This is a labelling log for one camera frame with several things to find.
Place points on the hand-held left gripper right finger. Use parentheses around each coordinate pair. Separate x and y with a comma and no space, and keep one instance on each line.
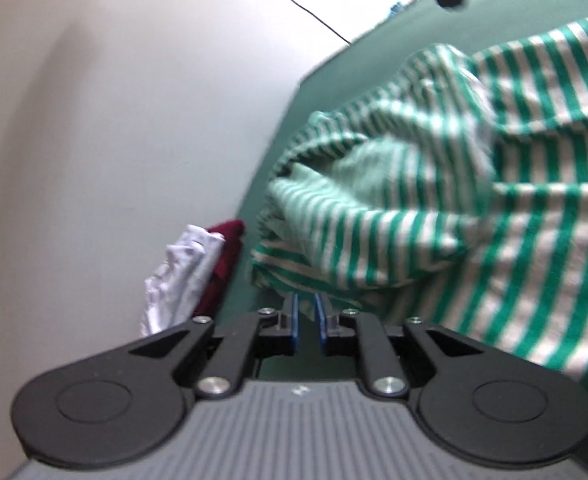
(319,325)

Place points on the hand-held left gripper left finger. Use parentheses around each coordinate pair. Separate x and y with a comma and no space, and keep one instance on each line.
(294,325)

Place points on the white folded shirt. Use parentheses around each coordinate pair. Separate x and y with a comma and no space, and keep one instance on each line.
(178,280)

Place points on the green table cloth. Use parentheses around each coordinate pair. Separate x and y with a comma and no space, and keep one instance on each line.
(374,70)

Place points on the dark red folded sweater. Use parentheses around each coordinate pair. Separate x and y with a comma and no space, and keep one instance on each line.
(226,255)

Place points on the green white striped shirt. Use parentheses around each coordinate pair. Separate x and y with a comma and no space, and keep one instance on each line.
(449,185)

